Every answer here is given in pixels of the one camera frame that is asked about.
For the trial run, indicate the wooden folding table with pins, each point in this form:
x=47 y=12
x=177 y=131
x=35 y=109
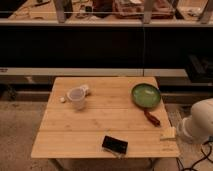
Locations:
x=109 y=111

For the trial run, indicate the red tray on shelf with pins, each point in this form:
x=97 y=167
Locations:
x=135 y=9

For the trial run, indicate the white ceramic cup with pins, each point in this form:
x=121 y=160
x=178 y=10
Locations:
x=77 y=98

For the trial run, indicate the black rectangular sponge block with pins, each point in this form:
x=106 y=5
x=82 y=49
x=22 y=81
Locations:
x=115 y=145

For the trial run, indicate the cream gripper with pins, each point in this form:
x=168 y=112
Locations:
x=168 y=134

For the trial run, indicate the red pepper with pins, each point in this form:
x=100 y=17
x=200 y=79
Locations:
x=152 y=118

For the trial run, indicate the cream object behind cup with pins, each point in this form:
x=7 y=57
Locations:
x=86 y=89

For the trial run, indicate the metal shelf rack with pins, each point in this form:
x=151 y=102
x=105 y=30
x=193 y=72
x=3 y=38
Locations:
x=33 y=41

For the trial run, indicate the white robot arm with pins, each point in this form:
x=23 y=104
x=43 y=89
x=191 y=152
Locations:
x=196 y=128

